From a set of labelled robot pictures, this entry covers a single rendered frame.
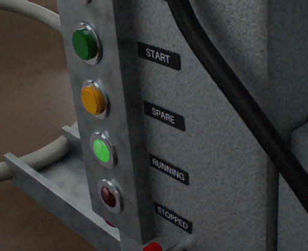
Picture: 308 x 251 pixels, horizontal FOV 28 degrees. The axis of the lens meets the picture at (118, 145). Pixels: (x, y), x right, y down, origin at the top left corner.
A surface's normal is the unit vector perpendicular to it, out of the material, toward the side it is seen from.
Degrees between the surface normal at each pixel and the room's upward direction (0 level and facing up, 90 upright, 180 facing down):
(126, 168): 90
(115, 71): 90
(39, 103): 0
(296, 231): 90
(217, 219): 90
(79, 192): 2
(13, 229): 0
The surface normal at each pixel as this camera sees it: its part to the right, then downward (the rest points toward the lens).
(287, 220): -0.77, 0.40
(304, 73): 0.63, 0.33
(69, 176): -0.10, -0.84
